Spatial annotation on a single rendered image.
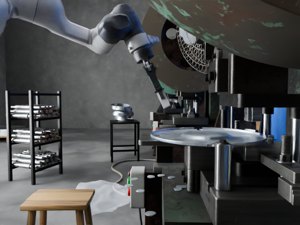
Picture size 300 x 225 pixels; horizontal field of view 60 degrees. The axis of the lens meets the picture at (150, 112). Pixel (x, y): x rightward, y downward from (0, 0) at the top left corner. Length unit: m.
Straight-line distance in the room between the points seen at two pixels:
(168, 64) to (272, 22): 1.77
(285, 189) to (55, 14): 0.77
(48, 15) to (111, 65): 6.59
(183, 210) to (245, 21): 0.42
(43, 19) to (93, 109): 6.68
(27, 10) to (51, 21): 0.07
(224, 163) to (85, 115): 7.15
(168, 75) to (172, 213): 1.53
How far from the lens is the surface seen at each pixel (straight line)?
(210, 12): 0.30
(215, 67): 0.66
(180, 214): 0.57
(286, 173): 0.54
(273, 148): 0.67
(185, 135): 0.67
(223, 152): 0.51
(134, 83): 7.32
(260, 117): 0.70
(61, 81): 7.79
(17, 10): 0.89
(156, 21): 2.08
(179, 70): 2.01
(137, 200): 0.95
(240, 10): 0.26
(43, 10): 0.89
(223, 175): 0.52
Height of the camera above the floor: 0.88
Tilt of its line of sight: 3 degrees down
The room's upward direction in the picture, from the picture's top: straight up
